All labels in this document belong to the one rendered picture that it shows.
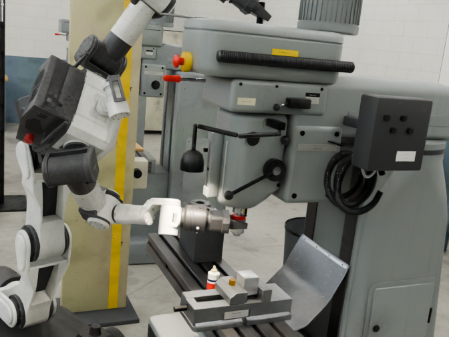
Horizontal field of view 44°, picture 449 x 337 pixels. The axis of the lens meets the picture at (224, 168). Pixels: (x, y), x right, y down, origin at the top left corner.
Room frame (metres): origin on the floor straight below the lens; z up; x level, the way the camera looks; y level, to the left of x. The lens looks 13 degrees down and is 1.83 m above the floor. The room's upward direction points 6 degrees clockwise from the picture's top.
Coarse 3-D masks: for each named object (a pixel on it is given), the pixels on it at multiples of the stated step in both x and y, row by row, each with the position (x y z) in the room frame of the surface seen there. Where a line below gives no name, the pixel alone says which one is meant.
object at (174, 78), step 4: (164, 76) 1.74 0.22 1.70; (168, 76) 1.74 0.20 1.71; (172, 76) 1.75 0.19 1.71; (176, 76) 1.75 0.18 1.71; (180, 76) 1.77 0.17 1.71; (164, 80) 1.74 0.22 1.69; (168, 80) 1.74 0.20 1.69; (172, 80) 1.75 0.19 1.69; (176, 80) 1.75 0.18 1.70; (180, 80) 1.76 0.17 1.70; (184, 80) 1.77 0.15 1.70; (188, 80) 1.78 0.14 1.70; (192, 80) 1.78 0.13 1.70; (196, 80) 1.79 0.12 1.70; (200, 80) 1.79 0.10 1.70; (204, 80) 1.80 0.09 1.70
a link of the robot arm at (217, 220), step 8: (200, 208) 1.74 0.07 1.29; (200, 216) 1.72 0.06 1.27; (208, 216) 1.74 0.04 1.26; (216, 216) 1.73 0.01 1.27; (224, 216) 1.73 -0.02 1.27; (200, 224) 1.71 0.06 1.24; (208, 224) 1.73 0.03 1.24; (216, 224) 1.72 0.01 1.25; (224, 224) 1.70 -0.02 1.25; (200, 232) 1.74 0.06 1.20; (224, 232) 1.71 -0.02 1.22
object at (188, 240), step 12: (192, 204) 2.17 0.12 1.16; (204, 204) 2.19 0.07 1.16; (180, 228) 2.23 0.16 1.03; (180, 240) 2.22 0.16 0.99; (192, 240) 2.06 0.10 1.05; (204, 240) 2.05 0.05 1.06; (216, 240) 2.07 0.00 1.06; (192, 252) 2.05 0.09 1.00; (204, 252) 2.05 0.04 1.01; (216, 252) 2.07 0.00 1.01
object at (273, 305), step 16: (272, 288) 1.73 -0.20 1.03; (192, 304) 1.55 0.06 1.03; (208, 304) 1.56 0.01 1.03; (224, 304) 1.57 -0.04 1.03; (240, 304) 1.59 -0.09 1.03; (256, 304) 1.61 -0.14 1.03; (272, 304) 1.64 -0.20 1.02; (288, 304) 1.66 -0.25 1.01; (192, 320) 1.53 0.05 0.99; (208, 320) 1.54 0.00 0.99; (224, 320) 1.56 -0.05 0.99; (240, 320) 1.58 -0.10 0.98; (256, 320) 1.60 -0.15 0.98; (272, 320) 1.62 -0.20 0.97
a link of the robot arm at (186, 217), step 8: (160, 208) 1.75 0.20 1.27; (168, 208) 1.73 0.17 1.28; (176, 208) 1.73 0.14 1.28; (184, 208) 1.75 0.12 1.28; (192, 208) 1.74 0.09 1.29; (160, 216) 1.73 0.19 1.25; (168, 216) 1.72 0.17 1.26; (176, 216) 1.72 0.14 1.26; (184, 216) 1.72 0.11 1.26; (192, 216) 1.71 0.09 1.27; (160, 224) 1.72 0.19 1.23; (168, 224) 1.71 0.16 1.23; (176, 224) 1.71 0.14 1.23; (184, 224) 1.71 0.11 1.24; (192, 224) 1.71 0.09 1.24; (160, 232) 1.70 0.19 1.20; (168, 232) 1.70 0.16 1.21; (176, 232) 1.72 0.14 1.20
